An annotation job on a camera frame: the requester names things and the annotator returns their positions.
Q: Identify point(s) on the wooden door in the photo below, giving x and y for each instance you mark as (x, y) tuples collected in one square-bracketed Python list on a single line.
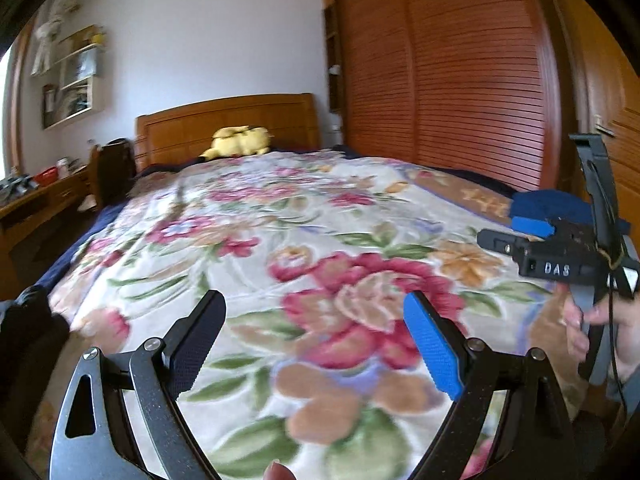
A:
[(615, 85)]

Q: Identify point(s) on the black clothes pile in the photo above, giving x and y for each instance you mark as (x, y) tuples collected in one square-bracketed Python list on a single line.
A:
[(25, 325)]

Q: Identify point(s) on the person's right hand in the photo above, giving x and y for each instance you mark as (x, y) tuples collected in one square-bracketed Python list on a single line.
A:
[(627, 325)]

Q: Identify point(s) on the yellow plush toy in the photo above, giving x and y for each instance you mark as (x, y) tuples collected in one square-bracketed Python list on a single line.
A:
[(240, 142)]

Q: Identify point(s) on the white wall shelf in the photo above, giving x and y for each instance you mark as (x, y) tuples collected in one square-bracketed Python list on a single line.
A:
[(97, 90)]

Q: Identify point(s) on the blue suit jacket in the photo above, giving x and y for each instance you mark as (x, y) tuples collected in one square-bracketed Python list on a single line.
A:
[(550, 205)]

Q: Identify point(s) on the white paper bag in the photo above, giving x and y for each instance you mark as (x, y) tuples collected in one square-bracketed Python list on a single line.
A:
[(82, 67)]

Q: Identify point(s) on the floral blanket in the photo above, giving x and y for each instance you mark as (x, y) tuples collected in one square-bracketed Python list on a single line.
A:
[(300, 240)]

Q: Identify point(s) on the tied beige curtain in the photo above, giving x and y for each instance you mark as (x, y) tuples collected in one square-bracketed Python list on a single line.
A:
[(47, 40)]

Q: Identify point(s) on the wooden slatted wardrobe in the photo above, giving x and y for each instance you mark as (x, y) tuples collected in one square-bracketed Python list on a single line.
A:
[(450, 85)]

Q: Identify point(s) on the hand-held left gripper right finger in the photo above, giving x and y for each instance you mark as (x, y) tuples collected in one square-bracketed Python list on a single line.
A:
[(435, 350)]

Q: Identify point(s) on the white paper sheet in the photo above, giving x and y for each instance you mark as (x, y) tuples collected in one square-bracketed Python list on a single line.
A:
[(87, 203)]

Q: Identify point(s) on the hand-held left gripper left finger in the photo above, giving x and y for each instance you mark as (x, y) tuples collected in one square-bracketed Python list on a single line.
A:
[(195, 350)]

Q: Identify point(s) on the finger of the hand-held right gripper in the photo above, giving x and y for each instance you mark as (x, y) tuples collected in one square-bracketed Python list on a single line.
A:
[(532, 226), (497, 244)]

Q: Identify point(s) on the red basket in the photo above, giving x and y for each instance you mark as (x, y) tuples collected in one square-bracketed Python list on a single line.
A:
[(46, 176)]

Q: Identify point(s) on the wooden bed headboard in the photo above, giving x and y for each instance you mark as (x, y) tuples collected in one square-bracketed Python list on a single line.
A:
[(200, 125)]

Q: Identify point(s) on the grey device on desk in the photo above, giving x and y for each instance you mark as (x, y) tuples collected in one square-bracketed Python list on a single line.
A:
[(17, 186)]

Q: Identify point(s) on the wooden desk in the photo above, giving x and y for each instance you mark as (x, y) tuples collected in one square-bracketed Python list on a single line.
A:
[(30, 215)]

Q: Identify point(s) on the window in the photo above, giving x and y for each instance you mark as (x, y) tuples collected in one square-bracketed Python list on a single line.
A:
[(5, 110)]

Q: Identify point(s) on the person's left hand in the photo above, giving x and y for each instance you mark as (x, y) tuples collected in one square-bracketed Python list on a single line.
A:
[(280, 472)]

